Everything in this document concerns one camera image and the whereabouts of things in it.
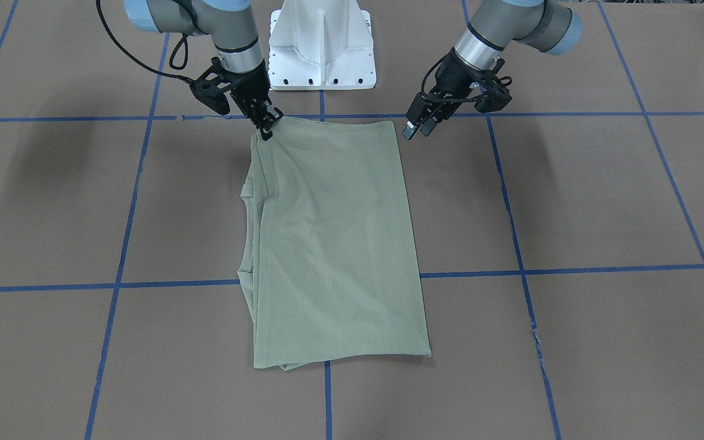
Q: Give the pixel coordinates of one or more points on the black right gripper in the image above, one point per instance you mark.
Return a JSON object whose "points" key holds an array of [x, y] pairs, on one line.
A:
{"points": [[253, 85]]}

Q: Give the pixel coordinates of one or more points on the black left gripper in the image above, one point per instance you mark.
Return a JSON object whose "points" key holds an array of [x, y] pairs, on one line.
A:
{"points": [[453, 77]]}

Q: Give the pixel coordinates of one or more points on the olive green long-sleeve shirt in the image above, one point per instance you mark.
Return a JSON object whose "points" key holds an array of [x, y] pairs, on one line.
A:
{"points": [[329, 268]]}

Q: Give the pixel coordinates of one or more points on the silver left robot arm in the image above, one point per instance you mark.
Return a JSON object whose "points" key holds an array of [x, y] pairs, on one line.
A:
{"points": [[547, 26]]}

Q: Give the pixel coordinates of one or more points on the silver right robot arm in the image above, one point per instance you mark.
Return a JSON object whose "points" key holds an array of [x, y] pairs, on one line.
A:
{"points": [[238, 72]]}

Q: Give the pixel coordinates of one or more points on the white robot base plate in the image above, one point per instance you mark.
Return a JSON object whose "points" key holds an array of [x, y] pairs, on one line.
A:
{"points": [[321, 45]]}

